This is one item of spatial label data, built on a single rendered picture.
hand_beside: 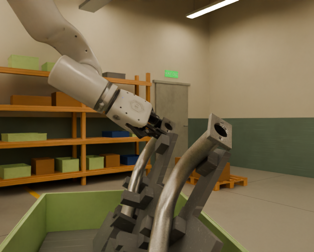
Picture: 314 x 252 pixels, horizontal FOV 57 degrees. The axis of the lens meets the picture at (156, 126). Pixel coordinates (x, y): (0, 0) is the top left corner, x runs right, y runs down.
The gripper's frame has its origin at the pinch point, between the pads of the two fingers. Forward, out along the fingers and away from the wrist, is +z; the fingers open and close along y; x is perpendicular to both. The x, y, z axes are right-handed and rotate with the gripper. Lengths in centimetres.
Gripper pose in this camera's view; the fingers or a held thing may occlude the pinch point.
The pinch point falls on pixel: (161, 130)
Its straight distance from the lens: 79.2
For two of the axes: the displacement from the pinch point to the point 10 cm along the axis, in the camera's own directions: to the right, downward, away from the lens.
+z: 8.4, 4.9, 2.1
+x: -5.1, 6.0, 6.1
